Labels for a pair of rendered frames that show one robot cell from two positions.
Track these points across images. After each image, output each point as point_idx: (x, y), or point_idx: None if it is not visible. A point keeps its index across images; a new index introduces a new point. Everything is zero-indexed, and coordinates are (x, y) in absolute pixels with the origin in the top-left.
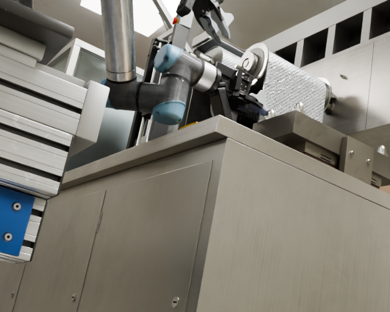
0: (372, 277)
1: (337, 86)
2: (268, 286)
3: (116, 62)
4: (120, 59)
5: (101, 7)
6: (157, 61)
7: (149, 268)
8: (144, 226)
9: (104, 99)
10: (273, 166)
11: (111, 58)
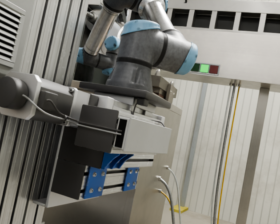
0: (170, 141)
1: None
2: None
3: (95, 47)
4: (98, 46)
5: (99, 22)
6: (108, 44)
7: None
8: None
9: (163, 123)
10: (160, 108)
11: (94, 45)
